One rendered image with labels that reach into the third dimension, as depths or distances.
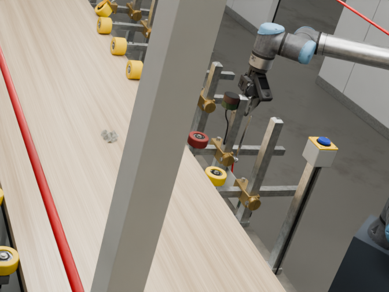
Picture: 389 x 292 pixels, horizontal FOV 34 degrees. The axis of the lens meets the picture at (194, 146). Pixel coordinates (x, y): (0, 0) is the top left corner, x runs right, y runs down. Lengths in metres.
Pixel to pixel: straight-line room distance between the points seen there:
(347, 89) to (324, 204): 1.85
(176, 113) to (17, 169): 1.46
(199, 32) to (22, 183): 1.45
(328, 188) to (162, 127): 3.80
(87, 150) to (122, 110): 0.38
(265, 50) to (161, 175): 1.77
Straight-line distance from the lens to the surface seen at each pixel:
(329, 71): 6.04
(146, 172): 0.70
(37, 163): 0.56
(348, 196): 4.44
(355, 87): 5.80
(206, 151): 2.55
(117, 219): 0.76
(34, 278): 1.71
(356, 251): 2.89
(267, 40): 2.44
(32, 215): 1.91
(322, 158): 2.02
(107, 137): 2.34
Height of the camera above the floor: 2.05
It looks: 28 degrees down
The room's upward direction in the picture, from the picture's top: 16 degrees clockwise
